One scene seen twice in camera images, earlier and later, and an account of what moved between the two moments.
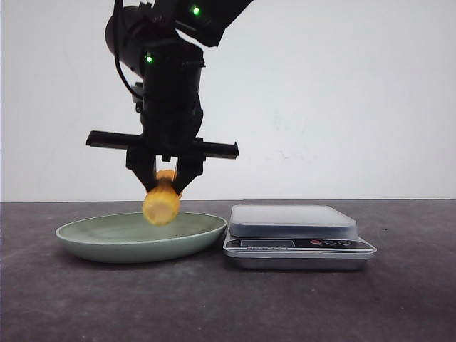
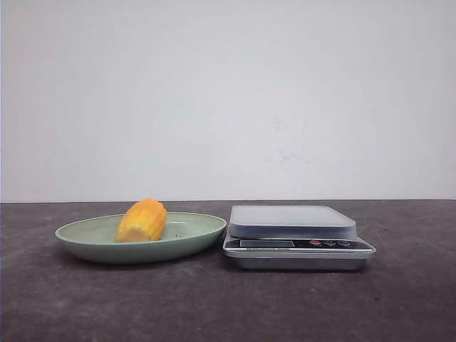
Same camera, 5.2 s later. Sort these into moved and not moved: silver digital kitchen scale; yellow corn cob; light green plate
Moved: yellow corn cob
Not moved: silver digital kitchen scale; light green plate
